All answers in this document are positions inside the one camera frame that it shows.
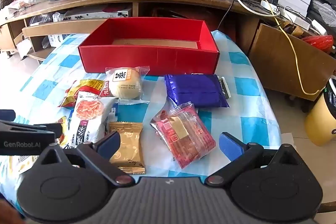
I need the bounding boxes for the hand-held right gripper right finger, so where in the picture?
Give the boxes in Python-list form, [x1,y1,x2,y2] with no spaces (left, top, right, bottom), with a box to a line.
[206,132,305,186]

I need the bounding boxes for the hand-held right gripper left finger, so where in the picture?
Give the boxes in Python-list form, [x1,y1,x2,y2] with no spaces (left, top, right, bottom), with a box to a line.
[37,131,135,187]

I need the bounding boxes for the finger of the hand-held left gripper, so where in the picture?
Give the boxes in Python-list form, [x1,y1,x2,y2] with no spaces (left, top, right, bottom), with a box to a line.
[0,120,63,141]
[0,109,16,122]

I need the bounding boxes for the gold snack packet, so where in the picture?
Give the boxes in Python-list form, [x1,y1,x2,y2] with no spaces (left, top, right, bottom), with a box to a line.
[108,122,146,174]

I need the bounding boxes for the white orange snack packet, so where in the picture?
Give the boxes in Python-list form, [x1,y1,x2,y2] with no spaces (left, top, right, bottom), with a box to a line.
[67,91,118,149]

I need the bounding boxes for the pink clear snack packet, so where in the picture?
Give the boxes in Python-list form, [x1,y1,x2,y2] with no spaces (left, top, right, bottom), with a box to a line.
[150,101,216,169]

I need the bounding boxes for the round bun packet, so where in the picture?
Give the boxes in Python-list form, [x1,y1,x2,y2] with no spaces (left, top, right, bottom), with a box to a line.
[105,66,150,101]

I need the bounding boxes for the red yellow snack packet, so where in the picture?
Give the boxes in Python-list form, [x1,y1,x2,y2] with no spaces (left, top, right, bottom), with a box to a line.
[61,79,111,109]

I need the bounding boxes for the purple snack packet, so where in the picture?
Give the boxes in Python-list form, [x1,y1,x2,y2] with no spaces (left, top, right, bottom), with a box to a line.
[164,74,230,109]

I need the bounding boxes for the red cardboard box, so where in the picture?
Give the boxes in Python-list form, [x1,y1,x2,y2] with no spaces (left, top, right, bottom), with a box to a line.
[77,17,220,75]

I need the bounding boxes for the pale yellow snack packet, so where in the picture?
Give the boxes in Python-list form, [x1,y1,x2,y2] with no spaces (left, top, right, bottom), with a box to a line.
[9,155,36,175]

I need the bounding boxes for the blue checked tablecloth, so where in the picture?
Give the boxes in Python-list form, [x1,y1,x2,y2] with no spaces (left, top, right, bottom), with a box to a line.
[0,30,282,198]

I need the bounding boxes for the white carton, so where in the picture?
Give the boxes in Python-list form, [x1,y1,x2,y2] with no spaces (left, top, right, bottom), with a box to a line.
[49,34,67,49]

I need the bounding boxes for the yellow round bin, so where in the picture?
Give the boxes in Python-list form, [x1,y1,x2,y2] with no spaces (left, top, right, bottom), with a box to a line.
[304,77,336,147]

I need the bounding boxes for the brown wooden board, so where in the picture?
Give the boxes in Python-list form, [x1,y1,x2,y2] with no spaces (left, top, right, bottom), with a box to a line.
[248,23,334,103]

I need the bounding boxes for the clear plastic bags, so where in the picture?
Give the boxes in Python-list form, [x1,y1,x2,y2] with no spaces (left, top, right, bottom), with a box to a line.
[29,12,64,28]

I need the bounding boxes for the silver set-top box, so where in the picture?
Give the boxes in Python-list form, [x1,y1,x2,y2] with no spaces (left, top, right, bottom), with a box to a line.
[63,7,132,21]

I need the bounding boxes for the red plastic bag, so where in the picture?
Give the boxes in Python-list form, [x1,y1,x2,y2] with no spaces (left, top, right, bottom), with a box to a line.
[302,35,336,50]

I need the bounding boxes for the long white power strip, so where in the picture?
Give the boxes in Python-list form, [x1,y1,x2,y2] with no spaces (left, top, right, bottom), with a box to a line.
[280,9,327,35]

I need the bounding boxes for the short white power strip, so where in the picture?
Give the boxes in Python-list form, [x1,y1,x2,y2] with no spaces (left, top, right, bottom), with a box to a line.
[260,0,281,16]

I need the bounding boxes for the black cable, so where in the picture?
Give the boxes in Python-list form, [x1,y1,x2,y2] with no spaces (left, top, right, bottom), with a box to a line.
[217,0,237,31]

